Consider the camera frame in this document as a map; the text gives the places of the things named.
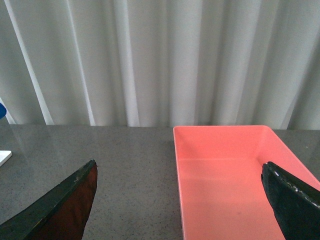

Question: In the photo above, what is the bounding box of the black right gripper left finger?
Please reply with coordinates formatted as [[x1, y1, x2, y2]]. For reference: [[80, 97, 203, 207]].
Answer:
[[0, 159, 98, 240]]

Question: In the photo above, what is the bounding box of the pink plastic bin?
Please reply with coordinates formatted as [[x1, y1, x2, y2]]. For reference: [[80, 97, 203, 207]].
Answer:
[[173, 125, 320, 240]]

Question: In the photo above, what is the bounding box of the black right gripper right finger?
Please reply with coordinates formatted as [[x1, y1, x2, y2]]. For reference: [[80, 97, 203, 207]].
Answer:
[[261, 161, 320, 240]]

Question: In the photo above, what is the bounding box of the white pleated curtain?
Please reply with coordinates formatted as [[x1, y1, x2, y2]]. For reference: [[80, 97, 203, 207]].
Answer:
[[0, 0, 320, 130]]

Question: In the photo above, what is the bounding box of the blue microfiber cloth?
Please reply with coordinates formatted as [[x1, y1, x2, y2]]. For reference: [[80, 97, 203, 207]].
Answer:
[[0, 103, 7, 119]]

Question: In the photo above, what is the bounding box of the white towel rack stand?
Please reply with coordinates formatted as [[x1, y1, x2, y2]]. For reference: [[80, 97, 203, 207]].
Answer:
[[0, 150, 12, 167]]

